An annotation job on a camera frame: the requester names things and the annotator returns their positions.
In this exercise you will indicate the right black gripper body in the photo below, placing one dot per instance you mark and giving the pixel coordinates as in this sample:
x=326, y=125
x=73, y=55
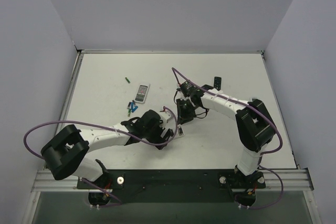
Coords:
x=184, y=110

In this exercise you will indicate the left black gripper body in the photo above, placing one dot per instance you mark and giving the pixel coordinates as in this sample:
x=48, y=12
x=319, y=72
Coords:
x=164, y=136

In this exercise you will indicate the red and white remote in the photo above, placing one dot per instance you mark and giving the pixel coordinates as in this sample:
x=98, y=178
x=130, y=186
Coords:
x=180, y=131

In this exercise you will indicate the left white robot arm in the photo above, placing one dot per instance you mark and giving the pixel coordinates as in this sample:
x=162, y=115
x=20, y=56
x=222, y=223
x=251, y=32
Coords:
x=65, y=154

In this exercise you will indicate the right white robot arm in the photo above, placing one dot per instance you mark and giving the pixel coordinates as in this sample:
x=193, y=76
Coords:
x=252, y=119

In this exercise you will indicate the grey and white remote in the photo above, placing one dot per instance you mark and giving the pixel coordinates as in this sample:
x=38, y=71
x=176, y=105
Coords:
x=142, y=93

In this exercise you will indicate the black slim remote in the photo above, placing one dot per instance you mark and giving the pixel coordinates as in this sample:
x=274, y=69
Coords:
x=217, y=83

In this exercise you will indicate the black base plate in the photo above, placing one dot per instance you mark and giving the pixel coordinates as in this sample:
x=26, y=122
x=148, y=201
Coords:
x=175, y=186

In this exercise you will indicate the aluminium rail frame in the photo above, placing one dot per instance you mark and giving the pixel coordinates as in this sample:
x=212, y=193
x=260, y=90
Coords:
x=100, y=94

